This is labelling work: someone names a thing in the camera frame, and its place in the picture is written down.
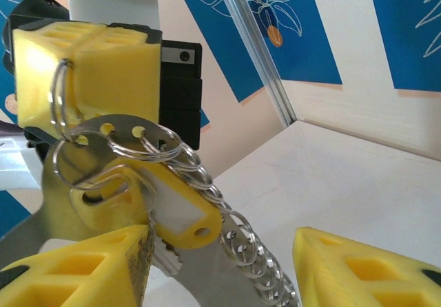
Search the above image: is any aluminium frame post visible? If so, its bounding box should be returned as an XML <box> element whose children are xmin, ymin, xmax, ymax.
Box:
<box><xmin>215</xmin><ymin>0</ymin><xmax>298</xmax><ymax>129</ymax></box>

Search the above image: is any silver split ring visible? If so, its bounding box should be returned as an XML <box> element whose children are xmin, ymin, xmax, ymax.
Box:
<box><xmin>56</xmin><ymin>60</ymin><xmax>84</xmax><ymax>143</ymax></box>
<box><xmin>50</xmin><ymin>59</ymin><xmax>72</xmax><ymax>134</ymax></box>

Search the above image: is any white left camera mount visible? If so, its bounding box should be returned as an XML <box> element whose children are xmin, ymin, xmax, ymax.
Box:
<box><xmin>65</xmin><ymin>0</ymin><xmax>163</xmax><ymax>36</ymax></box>

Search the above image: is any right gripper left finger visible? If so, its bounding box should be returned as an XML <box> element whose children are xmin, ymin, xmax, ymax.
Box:
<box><xmin>0</xmin><ymin>224</ymin><xmax>156</xmax><ymax>307</ymax></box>

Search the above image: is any yellow key tag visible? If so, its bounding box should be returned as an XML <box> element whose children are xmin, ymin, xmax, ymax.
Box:
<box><xmin>70</xmin><ymin>158</ymin><xmax>223</xmax><ymax>251</ymax></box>

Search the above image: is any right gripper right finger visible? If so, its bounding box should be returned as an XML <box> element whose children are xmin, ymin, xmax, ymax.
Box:
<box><xmin>291</xmin><ymin>226</ymin><xmax>441</xmax><ymax>307</ymax></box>

